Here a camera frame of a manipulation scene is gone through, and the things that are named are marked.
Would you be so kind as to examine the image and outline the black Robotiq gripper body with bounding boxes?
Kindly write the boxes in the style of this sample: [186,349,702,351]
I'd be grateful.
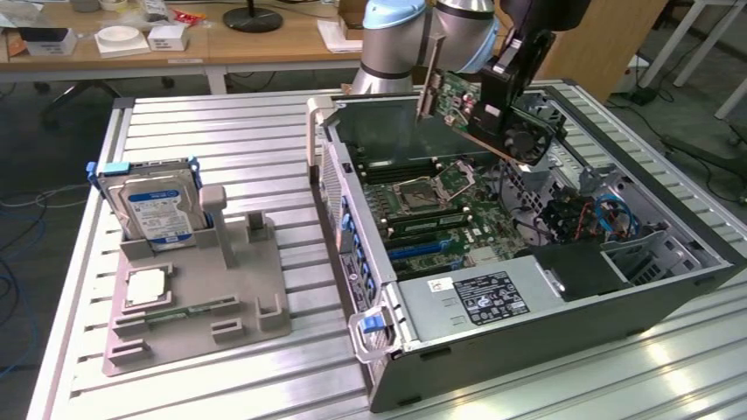
[500,0,590,35]

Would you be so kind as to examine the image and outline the graphics card with black fan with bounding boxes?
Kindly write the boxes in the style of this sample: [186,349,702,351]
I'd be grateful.
[415,33,556,167]

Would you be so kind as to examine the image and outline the black RAM slot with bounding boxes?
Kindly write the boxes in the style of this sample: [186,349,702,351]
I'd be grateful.
[357,157,439,175]
[361,166,443,185]

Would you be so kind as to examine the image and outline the black expansion slot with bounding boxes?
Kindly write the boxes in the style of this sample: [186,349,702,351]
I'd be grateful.
[387,227,472,242]

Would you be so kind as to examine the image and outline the blue expansion slot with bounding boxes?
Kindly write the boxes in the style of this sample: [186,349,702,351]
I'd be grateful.
[387,238,455,260]

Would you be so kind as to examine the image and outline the wooden cabinet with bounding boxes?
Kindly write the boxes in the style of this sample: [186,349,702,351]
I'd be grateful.
[496,0,672,100]

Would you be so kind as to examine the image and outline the white floor box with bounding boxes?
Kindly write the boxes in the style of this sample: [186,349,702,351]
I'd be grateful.
[621,55,654,95]

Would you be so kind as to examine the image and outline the perforated metal drive cage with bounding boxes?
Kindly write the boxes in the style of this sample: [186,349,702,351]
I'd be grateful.
[500,130,593,211]

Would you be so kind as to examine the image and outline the metal socket cover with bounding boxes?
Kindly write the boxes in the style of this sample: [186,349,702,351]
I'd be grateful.
[430,157,480,193]

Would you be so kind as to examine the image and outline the brown cardboard box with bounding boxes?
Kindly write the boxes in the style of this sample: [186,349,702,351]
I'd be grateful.
[338,0,367,30]

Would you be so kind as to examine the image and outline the white paper sheets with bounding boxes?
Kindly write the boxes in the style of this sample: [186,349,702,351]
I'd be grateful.
[317,19,366,54]

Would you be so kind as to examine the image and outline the metal CPU socket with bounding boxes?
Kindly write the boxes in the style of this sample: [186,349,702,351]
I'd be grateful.
[391,174,446,210]

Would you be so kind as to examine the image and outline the black floor stand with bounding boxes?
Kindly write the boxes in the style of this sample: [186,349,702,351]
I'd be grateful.
[658,129,747,174]

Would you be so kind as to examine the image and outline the green motherboard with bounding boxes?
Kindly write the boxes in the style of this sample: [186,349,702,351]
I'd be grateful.
[349,143,548,284]

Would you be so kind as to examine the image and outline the wooden desk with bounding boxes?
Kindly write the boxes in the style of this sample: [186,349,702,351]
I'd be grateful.
[0,0,528,95]

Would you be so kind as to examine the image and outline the black round stand base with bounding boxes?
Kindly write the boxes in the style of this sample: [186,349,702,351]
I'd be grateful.
[222,0,286,33]

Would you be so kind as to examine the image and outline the grey metal disk bay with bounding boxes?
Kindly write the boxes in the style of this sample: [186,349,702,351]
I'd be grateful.
[600,225,712,288]

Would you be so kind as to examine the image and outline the grey power supply unit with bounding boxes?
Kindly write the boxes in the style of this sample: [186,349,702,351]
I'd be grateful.
[397,255,572,343]

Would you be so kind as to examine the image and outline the white labelled cardboard box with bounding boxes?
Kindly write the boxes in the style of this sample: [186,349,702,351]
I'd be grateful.
[146,24,193,53]

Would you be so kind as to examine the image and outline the black open PC case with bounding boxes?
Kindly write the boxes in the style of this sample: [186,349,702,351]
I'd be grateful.
[306,78,747,415]

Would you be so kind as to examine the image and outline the blue case release latch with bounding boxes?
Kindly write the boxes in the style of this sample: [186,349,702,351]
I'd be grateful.
[359,316,391,337]

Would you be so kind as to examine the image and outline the white round plastic part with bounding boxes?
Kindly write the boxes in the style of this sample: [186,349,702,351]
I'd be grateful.
[94,24,154,60]

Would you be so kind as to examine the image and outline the clear plastic bag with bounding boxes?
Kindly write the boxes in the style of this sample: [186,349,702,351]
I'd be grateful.
[98,9,147,28]

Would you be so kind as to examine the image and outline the hard disk in blue caddy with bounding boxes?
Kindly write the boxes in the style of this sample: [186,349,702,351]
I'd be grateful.
[86,155,205,256]

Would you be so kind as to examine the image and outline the black office chair base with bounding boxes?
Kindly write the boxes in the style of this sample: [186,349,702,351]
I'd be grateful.
[33,76,178,129]

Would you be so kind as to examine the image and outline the white box with black lid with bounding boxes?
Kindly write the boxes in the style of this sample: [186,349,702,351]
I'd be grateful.
[26,26,81,57]

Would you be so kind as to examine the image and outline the silver CPU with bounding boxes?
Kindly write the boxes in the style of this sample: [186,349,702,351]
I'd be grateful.
[125,269,170,306]

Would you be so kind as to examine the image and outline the grey printed parts rack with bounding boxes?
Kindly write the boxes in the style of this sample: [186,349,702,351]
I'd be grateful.
[102,185,294,378]

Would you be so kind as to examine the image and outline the orange box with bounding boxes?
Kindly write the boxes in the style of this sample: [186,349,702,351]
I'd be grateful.
[5,32,31,56]

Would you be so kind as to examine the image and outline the crumpled white paper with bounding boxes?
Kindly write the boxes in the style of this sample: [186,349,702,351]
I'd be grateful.
[0,3,47,30]

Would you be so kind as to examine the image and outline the white table frame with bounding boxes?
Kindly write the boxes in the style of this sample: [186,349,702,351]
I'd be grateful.
[638,0,747,120]

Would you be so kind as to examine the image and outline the black wire bundle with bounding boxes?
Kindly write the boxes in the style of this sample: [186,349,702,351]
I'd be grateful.
[534,187,604,246]

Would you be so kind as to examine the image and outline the orange wire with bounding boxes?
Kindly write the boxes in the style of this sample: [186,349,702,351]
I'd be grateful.
[574,197,590,241]

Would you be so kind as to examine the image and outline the blue wire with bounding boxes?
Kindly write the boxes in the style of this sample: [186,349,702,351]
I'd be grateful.
[593,192,642,242]

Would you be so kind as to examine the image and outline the grey floor cable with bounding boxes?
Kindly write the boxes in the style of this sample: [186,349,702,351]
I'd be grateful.
[0,182,90,209]

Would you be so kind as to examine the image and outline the blue floor cable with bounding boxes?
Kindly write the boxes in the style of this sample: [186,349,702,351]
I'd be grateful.
[0,205,53,377]

